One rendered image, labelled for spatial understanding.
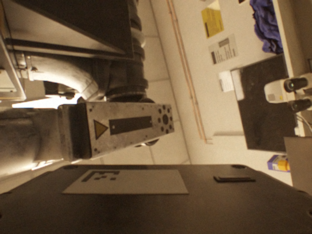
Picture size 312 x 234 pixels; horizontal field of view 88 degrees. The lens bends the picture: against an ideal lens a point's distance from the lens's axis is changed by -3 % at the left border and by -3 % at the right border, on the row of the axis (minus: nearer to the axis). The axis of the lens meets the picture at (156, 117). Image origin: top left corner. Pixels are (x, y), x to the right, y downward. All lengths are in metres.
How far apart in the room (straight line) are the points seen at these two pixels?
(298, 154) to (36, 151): 1.11
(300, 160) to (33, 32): 1.17
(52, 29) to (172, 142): 2.15
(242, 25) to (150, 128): 1.61
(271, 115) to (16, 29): 1.47
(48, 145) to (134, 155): 1.78
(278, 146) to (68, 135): 1.48
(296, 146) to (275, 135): 0.43
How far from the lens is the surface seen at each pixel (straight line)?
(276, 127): 1.53
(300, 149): 1.13
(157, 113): 0.37
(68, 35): 0.30
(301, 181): 1.22
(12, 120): 0.28
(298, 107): 0.69
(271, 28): 1.40
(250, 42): 1.80
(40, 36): 0.31
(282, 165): 1.55
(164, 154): 2.26
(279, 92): 0.99
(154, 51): 2.43
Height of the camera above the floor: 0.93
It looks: 55 degrees up
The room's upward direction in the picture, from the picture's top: 99 degrees counter-clockwise
